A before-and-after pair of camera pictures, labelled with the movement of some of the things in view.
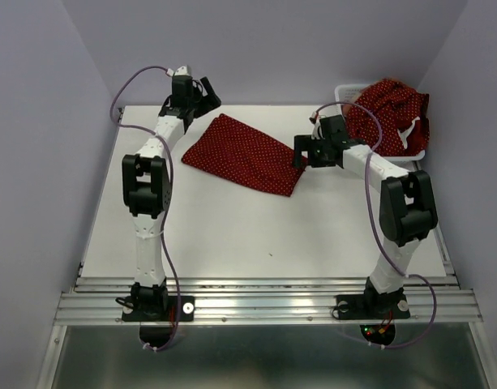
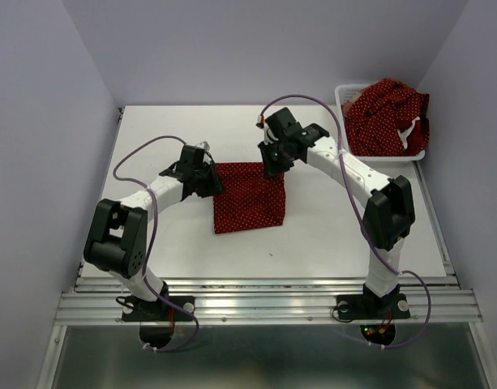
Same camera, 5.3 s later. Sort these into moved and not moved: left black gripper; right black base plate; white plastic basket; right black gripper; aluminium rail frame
Moved: left black gripper; right black gripper
Not moved: right black base plate; aluminium rail frame; white plastic basket
